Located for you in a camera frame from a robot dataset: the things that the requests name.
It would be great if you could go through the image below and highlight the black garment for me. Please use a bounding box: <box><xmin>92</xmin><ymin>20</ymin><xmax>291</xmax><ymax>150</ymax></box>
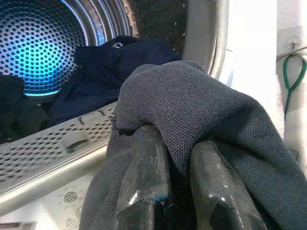
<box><xmin>0</xmin><ymin>75</ymin><xmax>52</xmax><ymax>144</ymax></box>

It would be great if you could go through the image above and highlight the grey perforated lint filter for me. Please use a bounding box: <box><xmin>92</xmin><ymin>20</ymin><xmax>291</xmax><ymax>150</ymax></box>
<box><xmin>0</xmin><ymin>106</ymin><xmax>118</xmax><ymax>190</ymax></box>

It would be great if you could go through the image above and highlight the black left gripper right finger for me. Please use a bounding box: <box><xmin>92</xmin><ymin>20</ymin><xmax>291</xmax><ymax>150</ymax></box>
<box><xmin>189</xmin><ymin>140</ymin><xmax>268</xmax><ymax>230</ymax></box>

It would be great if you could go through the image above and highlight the green zip tie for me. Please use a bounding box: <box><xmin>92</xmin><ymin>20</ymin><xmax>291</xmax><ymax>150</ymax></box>
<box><xmin>282</xmin><ymin>54</ymin><xmax>307</xmax><ymax>118</ymax></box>

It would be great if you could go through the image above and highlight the perforated steel dryer drum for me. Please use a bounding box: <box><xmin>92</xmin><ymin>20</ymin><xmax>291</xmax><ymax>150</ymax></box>
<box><xmin>0</xmin><ymin>0</ymin><xmax>140</xmax><ymax>103</ymax></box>

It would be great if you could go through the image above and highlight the navy blue garment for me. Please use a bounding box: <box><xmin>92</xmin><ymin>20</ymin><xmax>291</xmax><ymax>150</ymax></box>
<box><xmin>49</xmin><ymin>35</ymin><xmax>183</xmax><ymax>127</ymax></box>

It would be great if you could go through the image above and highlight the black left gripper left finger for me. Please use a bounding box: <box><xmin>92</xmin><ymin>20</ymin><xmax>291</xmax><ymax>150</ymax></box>
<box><xmin>116</xmin><ymin>126</ymin><xmax>173</xmax><ymax>230</ymax></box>

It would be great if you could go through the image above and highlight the dark grey mesh garment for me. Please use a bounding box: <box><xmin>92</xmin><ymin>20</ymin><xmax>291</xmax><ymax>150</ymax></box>
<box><xmin>79</xmin><ymin>59</ymin><xmax>307</xmax><ymax>230</ymax></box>

